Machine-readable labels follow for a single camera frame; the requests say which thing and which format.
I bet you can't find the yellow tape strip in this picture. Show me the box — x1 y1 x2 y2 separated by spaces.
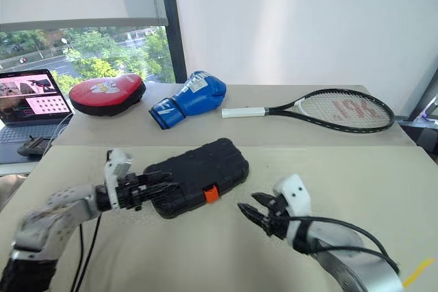
401 256 438 290

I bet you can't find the black plastic tool case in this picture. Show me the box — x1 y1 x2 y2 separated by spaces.
142 137 250 220

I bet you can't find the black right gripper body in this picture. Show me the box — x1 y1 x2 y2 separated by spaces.
264 194 291 239

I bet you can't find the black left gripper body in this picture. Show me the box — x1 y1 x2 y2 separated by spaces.
115 172 152 211

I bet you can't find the red black punching pad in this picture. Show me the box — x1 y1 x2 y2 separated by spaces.
68 73 147 118

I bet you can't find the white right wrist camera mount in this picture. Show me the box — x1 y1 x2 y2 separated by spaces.
272 173 313 239

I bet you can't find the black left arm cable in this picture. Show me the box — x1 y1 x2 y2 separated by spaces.
69 214 104 292

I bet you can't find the grey open laptop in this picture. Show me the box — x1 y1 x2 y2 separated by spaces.
0 68 75 165

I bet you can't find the black white tennis racket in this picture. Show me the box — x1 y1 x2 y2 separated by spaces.
220 88 396 133

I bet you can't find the white laptop cable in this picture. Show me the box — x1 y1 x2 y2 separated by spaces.
38 113 75 157

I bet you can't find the dark slanted window frame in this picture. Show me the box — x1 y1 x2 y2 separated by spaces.
408 65 438 122

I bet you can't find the black window frame post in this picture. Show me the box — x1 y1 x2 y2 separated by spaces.
155 0 188 85

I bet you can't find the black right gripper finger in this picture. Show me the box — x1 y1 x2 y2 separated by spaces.
237 203 272 233
251 192 279 211

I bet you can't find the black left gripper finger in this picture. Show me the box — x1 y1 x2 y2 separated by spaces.
144 172 176 187
148 183 183 204

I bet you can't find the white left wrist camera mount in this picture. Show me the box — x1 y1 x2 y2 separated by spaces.
103 148 135 210

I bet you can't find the blue boxing glove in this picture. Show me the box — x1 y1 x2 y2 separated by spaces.
147 70 228 131

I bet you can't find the black handheld controller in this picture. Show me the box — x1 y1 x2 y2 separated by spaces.
16 135 53 157

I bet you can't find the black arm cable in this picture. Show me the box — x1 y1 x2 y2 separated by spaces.
69 214 104 292
290 215 402 276

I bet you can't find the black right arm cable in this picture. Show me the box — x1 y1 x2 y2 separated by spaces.
290 215 402 276

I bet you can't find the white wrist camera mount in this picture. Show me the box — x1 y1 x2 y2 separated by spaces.
272 173 313 239
103 148 135 210

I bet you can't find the purple object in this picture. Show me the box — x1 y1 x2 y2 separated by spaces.
422 98 438 122

